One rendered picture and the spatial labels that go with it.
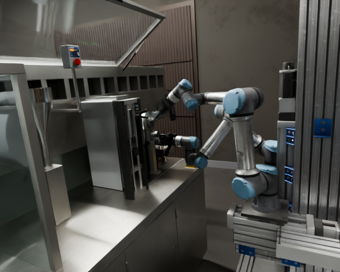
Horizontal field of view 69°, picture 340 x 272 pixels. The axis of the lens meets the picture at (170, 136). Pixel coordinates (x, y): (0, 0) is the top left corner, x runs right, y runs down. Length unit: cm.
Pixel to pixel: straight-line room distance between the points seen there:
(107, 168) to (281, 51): 308
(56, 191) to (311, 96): 132
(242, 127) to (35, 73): 110
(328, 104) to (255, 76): 262
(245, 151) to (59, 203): 91
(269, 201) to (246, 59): 289
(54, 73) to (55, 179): 64
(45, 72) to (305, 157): 148
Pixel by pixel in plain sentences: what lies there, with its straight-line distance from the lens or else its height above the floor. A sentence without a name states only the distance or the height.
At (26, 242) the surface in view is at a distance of 91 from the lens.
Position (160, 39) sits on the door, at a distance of 446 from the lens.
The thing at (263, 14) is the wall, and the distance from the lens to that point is 406.
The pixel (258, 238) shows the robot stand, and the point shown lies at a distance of 153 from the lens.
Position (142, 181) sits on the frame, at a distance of 151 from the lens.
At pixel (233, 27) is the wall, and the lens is 411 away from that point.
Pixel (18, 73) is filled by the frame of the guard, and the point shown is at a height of 157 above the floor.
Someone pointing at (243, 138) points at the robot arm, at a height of 123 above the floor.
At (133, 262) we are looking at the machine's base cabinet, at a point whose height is 72.
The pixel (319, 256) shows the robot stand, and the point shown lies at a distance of 140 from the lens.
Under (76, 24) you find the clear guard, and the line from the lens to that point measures 146.
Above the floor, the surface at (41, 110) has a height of 144.
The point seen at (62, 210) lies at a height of 96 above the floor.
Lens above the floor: 152
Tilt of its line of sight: 13 degrees down
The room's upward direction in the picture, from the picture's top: 4 degrees counter-clockwise
